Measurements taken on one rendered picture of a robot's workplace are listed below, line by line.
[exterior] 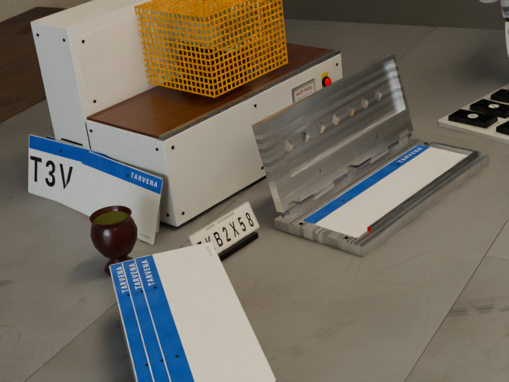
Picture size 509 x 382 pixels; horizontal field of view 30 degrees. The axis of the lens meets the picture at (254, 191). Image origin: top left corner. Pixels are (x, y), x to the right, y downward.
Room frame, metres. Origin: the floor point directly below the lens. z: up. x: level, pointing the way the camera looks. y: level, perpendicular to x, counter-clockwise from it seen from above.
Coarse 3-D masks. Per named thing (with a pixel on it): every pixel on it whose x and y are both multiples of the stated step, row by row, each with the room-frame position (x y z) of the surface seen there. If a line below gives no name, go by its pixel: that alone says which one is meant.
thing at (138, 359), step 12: (120, 264) 1.34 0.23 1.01; (120, 276) 1.30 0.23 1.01; (120, 288) 1.27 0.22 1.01; (120, 300) 1.23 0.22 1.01; (120, 312) 1.20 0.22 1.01; (132, 312) 1.19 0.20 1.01; (132, 324) 1.16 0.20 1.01; (132, 336) 1.13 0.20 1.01; (132, 348) 1.10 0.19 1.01; (144, 348) 1.10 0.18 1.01; (132, 360) 1.07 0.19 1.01; (144, 360) 1.07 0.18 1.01; (144, 372) 1.04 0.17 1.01
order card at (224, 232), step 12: (228, 216) 1.56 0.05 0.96; (240, 216) 1.57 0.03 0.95; (252, 216) 1.59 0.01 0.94; (204, 228) 1.52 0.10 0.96; (216, 228) 1.53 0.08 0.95; (228, 228) 1.55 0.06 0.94; (240, 228) 1.56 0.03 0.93; (252, 228) 1.58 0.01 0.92; (192, 240) 1.49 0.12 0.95; (204, 240) 1.50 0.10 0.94; (216, 240) 1.52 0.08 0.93; (228, 240) 1.53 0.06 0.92
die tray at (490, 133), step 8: (504, 88) 2.16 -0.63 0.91; (488, 96) 2.12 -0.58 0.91; (480, 112) 2.02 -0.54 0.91; (440, 120) 2.01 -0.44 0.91; (504, 120) 1.96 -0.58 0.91; (456, 128) 1.96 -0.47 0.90; (464, 128) 1.94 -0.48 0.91; (472, 128) 1.94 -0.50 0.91; (480, 128) 1.93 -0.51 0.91; (488, 128) 1.93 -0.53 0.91; (480, 136) 1.91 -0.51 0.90; (488, 136) 1.89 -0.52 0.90; (496, 136) 1.88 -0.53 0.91; (504, 136) 1.87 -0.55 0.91
